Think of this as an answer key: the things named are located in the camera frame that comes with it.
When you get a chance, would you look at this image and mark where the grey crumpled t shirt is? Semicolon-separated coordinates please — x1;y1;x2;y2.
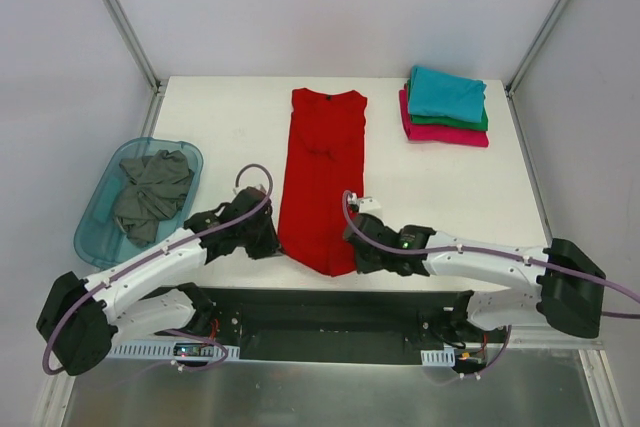
113;149;194;248

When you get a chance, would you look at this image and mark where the white cable duct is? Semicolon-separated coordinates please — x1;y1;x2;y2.
107;340;224;362
420;348;456;368

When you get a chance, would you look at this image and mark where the right aluminium frame post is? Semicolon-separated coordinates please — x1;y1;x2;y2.
505;0;572;98

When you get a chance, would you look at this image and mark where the left aluminium frame post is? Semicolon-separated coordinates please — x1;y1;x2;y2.
102;0;161;94

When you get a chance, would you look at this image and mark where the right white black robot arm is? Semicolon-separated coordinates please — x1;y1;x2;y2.
343;214;606;342

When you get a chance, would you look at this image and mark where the blue plastic bin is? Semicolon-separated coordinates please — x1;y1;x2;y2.
74;137;204;270

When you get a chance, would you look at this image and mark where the right white cable duct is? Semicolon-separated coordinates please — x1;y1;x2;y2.
420;348;456;368

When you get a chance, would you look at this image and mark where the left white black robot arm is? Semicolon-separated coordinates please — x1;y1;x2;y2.
36;187;279;376

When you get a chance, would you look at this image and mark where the left white cable duct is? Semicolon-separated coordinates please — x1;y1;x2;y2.
107;340;224;362

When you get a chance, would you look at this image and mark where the teal folded t shirt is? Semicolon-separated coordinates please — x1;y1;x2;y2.
408;65;486;123

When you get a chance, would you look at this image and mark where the aluminium frame post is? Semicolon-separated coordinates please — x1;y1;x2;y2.
505;0;572;98
102;0;161;94

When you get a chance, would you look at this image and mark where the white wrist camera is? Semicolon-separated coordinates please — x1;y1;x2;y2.
347;193;382;218
232;184;267;195

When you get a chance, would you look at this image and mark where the green folded t shirt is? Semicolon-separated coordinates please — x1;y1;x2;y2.
406;81;489;132

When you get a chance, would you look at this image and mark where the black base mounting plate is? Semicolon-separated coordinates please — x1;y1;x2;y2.
185;288;505;365

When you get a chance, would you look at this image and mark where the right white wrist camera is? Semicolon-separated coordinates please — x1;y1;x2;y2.
347;193;382;218

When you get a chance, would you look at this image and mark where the pink folded t shirt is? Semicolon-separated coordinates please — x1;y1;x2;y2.
398;89;489;148

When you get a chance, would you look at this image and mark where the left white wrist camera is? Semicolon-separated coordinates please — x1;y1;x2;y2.
232;184;267;195

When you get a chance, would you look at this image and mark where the red t shirt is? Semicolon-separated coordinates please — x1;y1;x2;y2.
278;88;367;277

